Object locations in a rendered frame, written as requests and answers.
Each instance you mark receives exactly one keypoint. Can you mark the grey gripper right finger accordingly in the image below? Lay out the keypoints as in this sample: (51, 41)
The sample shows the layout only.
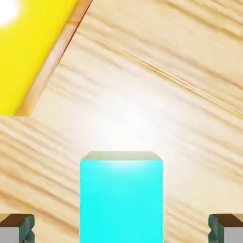
(226, 227)

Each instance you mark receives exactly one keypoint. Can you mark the small cyan cube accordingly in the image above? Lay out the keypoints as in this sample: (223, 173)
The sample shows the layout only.
(121, 201)

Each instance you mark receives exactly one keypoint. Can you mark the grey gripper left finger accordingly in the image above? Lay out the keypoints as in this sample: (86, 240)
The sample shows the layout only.
(17, 227)

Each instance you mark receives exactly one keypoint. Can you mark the large yellow box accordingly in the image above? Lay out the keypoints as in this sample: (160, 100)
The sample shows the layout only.
(28, 57)

